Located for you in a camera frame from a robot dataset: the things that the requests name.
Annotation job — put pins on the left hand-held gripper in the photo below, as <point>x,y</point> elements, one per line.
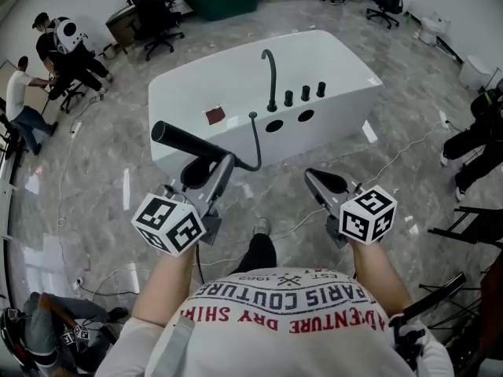
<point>169,222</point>

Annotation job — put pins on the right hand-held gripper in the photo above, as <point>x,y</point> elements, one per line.
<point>367,216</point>

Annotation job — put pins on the black shower head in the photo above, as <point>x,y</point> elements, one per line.
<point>184,140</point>

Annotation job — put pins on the black shower head holder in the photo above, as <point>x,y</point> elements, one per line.
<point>252,114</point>

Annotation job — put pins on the white bathtub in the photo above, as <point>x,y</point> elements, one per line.
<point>236,77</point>

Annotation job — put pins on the person's left forearm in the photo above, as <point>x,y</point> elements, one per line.
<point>165,285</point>

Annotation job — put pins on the person's right forearm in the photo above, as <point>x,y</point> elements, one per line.
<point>379,277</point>

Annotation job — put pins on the red sticker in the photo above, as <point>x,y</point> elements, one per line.
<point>215,116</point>

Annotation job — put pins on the person's grey shoe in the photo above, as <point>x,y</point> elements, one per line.
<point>262,226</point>

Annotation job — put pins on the person's black trouser leg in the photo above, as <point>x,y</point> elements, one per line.
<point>257,255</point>

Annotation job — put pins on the black faucet knob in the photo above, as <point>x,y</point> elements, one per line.
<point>305,92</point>
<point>288,98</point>
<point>321,88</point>

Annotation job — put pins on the black curved faucet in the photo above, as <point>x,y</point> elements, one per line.
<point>272,81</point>

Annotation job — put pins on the white power strip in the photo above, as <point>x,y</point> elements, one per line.
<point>445,120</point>
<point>76,130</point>

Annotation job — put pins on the black folding rack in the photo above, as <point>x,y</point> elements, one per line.
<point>467,226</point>

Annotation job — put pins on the black bar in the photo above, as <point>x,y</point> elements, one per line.
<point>436,295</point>

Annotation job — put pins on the person's white printed shirt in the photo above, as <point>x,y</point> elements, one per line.
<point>283,340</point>

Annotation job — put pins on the black office chair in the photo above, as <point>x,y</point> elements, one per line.
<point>67,92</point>
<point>155,14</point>
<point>391,2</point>

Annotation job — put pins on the wooden desk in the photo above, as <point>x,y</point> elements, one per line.
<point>120,24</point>

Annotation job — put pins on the white bin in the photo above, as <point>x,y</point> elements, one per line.
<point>475,73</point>

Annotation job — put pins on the white shelf unit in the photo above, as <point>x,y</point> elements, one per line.
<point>6,171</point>

